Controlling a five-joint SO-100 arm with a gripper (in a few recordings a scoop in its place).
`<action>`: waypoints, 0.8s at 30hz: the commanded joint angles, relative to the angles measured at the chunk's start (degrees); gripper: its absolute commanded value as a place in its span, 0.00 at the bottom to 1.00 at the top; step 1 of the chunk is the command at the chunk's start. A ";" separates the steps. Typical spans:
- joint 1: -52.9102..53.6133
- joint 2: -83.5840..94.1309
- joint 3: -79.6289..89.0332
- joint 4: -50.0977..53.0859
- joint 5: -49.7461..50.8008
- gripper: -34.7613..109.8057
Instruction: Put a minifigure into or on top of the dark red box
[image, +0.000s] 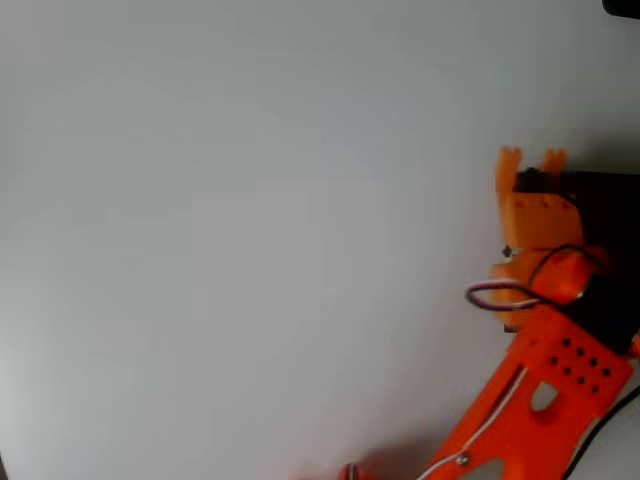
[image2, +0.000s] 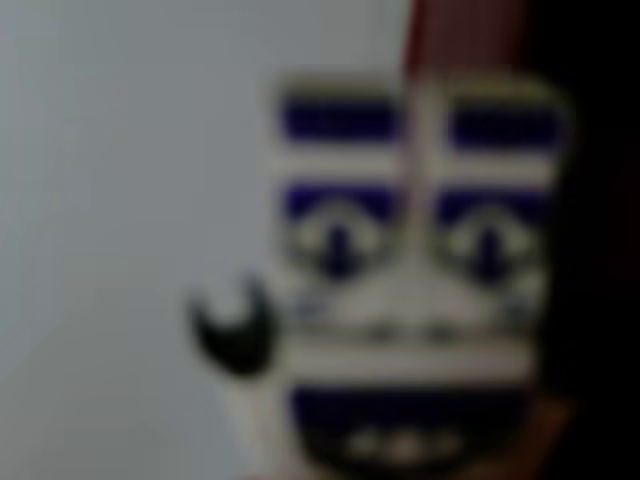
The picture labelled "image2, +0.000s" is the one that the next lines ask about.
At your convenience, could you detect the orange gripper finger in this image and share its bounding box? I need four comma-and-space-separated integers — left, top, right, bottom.
529, 397, 579, 480

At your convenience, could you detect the dark red open box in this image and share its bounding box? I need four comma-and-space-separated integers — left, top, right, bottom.
399, 0, 640, 480

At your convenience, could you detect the small grey toy figure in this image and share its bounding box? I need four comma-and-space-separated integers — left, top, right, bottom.
187, 74, 576, 480

